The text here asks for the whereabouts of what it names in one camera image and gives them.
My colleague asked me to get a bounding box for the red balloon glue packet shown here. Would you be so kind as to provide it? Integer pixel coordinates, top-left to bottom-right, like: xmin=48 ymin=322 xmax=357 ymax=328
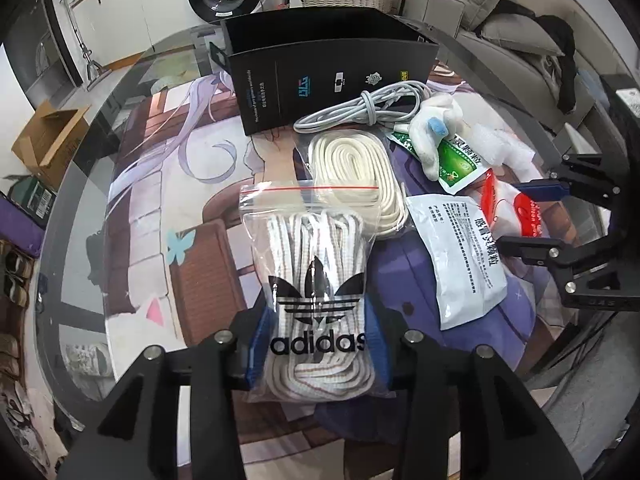
xmin=480 ymin=170 xmax=544 ymax=240

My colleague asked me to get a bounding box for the adidas shoelace zip bag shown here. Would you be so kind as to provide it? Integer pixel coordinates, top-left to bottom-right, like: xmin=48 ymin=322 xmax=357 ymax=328
xmin=239 ymin=181 xmax=380 ymax=404

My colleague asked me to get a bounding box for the white foam packet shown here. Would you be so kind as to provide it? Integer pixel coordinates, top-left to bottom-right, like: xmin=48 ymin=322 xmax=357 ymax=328
xmin=471 ymin=124 xmax=542 ymax=182

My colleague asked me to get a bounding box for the white medicine sachet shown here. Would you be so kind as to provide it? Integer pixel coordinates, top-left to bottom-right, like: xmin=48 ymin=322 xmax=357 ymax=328
xmin=406 ymin=194 xmax=508 ymax=330

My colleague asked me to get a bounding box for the green medicine packet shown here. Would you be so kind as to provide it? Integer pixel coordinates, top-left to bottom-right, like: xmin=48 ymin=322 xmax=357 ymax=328
xmin=386 ymin=132 xmax=490 ymax=195

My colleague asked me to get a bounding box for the grey sofa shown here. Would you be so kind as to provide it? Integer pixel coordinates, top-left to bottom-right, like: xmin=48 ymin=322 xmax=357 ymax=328
xmin=402 ymin=0 xmax=622 ymax=131

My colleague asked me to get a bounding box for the cream flat shoelace bundle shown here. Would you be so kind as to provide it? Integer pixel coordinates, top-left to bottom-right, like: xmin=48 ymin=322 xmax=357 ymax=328
xmin=308 ymin=129 xmax=409 ymax=238

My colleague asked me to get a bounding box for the dark green box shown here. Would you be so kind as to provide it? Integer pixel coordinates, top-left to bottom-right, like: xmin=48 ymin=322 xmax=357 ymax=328
xmin=9 ymin=176 xmax=56 ymax=229

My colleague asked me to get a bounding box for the black cardboard box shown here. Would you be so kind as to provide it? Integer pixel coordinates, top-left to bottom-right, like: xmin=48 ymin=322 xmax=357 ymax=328
xmin=221 ymin=6 xmax=438 ymax=134

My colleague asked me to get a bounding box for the brown cardboard box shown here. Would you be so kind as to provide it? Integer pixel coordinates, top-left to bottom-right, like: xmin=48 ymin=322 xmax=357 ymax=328
xmin=12 ymin=100 xmax=90 ymax=192

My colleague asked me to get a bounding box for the mop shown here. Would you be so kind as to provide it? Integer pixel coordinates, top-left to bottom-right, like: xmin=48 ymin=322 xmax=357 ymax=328
xmin=60 ymin=0 xmax=112 ymax=92

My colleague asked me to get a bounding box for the white coiled cable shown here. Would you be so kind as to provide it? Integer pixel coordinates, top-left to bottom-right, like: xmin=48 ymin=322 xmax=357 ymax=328
xmin=292 ymin=79 xmax=434 ymax=136

